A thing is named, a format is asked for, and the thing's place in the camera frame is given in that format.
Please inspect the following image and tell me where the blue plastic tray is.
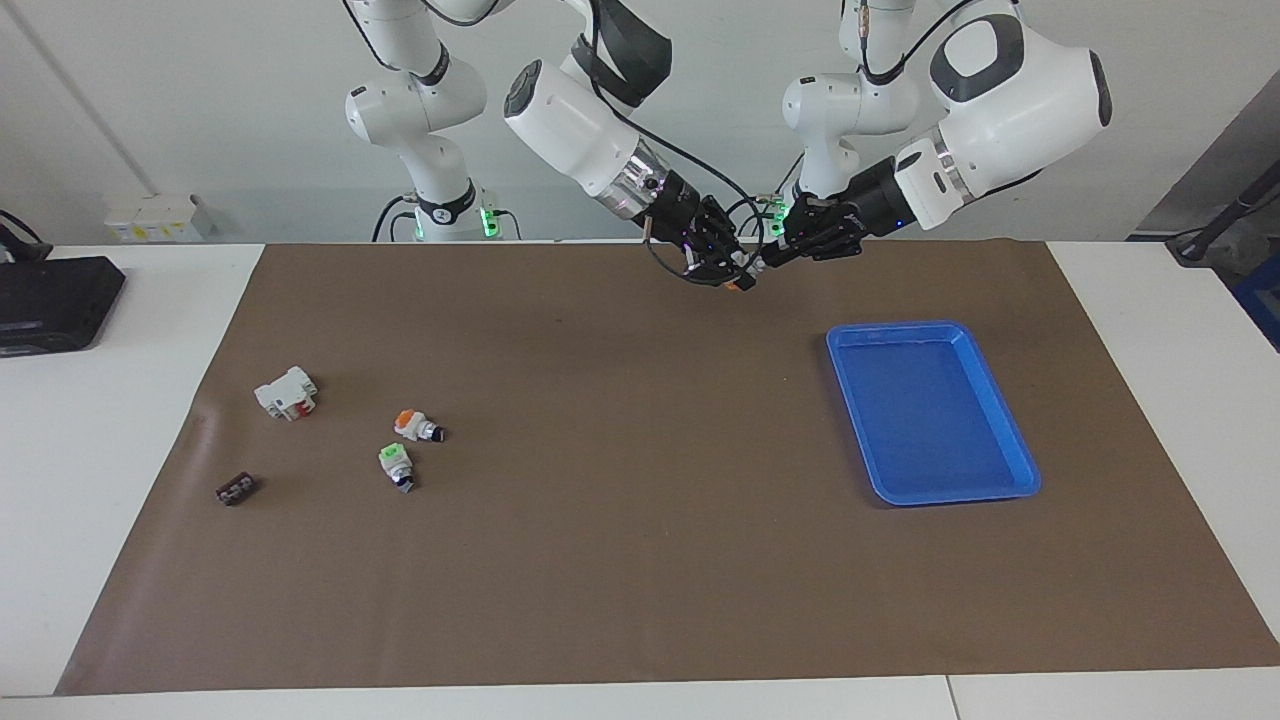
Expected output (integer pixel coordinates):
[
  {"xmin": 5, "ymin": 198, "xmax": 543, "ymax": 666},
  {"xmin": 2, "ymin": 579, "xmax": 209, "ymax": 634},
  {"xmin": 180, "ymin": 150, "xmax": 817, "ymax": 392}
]
[{"xmin": 826, "ymin": 320, "xmax": 1043, "ymax": 508}]

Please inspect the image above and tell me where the brown table mat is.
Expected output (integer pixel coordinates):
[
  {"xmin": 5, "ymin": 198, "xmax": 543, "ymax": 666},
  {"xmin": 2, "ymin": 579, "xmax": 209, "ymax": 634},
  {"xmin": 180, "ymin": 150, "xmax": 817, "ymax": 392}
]
[{"xmin": 55, "ymin": 238, "xmax": 1280, "ymax": 696}]

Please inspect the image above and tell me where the black tripod stand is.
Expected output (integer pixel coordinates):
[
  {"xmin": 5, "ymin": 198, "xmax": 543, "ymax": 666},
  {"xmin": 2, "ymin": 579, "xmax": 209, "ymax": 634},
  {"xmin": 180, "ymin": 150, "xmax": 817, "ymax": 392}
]
[{"xmin": 1165, "ymin": 160, "xmax": 1280, "ymax": 264}]

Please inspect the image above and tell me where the blue crate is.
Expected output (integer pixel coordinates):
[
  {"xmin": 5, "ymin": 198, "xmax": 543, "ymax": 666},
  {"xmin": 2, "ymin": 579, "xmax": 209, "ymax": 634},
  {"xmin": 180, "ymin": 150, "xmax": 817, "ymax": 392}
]
[{"xmin": 1234, "ymin": 255, "xmax": 1280, "ymax": 352}]

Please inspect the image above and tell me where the white circuit breaker red lever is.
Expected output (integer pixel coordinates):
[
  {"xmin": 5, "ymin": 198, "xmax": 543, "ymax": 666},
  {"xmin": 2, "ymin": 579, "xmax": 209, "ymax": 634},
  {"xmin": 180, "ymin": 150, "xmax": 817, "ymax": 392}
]
[{"xmin": 253, "ymin": 366, "xmax": 319, "ymax": 422}]

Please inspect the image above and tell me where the flat black box device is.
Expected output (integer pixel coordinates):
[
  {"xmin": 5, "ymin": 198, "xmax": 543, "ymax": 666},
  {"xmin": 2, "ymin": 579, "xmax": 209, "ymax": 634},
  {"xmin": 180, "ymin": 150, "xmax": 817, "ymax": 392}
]
[{"xmin": 0, "ymin": 256, "xmax": 127, "ymax": 357}]

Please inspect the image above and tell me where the black left base cable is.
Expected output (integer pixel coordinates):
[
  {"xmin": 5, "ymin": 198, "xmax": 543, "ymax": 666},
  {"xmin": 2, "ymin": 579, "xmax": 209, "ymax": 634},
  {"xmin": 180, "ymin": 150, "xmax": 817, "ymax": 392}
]
[{"xmin": 740, "ymin": 150, "xmax": 803, "ymax": 239}]

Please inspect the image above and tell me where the black base cable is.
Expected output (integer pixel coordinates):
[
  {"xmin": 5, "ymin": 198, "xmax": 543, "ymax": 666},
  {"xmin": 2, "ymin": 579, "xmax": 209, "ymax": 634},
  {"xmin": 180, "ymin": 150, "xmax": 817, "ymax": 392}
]
[
  {"xmin": 371, "ymin": 194, "xmax": 417, "ymax": 244},
  {"xmin": 740, "ymin": 150, "xmax": 803, "ymax": 239}
]

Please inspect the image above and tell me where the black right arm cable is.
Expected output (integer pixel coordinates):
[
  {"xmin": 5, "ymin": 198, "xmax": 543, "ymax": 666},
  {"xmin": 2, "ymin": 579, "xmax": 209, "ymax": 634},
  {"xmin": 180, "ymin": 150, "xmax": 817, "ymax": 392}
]
[{"xmin": 590, "ymin": 0, "xmax": 767, "ymax": 287}]

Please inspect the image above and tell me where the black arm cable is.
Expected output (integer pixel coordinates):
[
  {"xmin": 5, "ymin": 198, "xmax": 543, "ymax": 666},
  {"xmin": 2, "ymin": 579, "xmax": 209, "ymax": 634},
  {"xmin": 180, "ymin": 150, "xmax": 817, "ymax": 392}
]
[
  {"xmin": 590, "ymin": 0, "xmax": 767, "ymax": 287},
  {"xmin": 858, "ymin": 0, "xmax": 993, "ymax": 83}
]

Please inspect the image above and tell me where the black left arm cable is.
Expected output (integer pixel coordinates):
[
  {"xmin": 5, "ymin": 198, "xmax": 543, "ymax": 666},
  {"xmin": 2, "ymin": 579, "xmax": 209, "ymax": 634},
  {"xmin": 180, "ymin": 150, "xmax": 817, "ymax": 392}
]
[{"xmin": 858, "ymin": 0, "xmax": 993, "ymax": 83}]

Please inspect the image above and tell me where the black right base cable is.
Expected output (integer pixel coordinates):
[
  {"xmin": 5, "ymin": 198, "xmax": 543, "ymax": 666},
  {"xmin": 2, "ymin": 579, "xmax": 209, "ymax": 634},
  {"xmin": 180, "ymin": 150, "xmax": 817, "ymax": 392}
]
[{"xmin": 371, "ymin": 194, "xmax": 417, "ymax": 244}]

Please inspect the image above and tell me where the knob switch with orange block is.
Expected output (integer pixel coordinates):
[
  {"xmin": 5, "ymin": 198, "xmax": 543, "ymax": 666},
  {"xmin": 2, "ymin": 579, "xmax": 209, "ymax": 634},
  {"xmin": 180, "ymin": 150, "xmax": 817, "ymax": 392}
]
[{"xmin": 394, "ymin": 408, "xmax": 447, "ymax": 444}]

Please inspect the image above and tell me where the knob switch with green block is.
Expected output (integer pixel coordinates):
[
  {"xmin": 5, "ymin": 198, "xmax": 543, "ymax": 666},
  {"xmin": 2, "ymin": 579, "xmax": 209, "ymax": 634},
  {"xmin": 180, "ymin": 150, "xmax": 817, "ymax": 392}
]
[{"xmin": 378, "ymin": 443, "xmax": 417, "ymax": 495}]

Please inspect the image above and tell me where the white wall socket box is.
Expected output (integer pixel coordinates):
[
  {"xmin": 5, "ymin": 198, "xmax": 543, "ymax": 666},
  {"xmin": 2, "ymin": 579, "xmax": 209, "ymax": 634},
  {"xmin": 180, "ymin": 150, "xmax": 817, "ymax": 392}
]
[{"xmin": 104, "ymin": 193, "xmax": 214, "ymax": 245}]

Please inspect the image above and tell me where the black cable loop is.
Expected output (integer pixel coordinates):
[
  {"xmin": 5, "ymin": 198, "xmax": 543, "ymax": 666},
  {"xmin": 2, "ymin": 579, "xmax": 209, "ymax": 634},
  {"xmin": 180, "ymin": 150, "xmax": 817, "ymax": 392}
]
[{"xmin": 0, "ymin": 210, "xmax": 53, "ymax": 264}]

